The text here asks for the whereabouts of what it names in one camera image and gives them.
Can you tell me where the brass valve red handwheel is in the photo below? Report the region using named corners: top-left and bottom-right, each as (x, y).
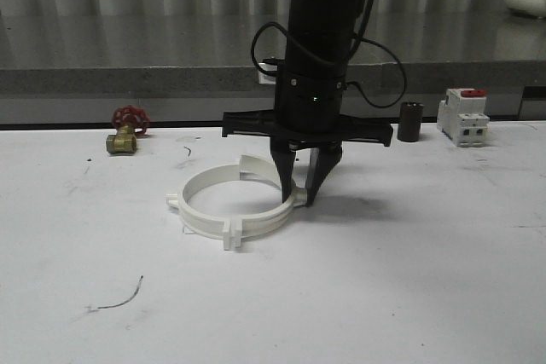
top-left (106, 105), bottom-right (150, 154)

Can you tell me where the dark brown cylindrical coupling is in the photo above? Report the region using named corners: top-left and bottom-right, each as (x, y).
top-left (397, 101), bottom-right (424, 142)

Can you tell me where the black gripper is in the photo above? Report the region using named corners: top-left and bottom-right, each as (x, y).
top-left (222, 63), bottom-right (392, 205)

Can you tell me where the white half-ring pipe clamp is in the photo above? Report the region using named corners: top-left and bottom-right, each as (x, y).
top-left (166, 165), bottom-right (242, 251)

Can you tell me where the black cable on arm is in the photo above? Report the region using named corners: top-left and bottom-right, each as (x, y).
top-left (249, 0), bottom-right (409, 109)

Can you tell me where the grey stone countertop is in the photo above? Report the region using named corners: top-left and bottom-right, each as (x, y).
top-left (1, 12), bottom-right (545, 128)

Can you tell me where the white circuit breaker red switch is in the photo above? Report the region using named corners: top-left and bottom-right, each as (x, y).
top-left (436, 88), bottom-right (490, 147)

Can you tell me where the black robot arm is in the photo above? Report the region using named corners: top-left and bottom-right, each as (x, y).
top-left (222, 0), bottom-right (393, 205)

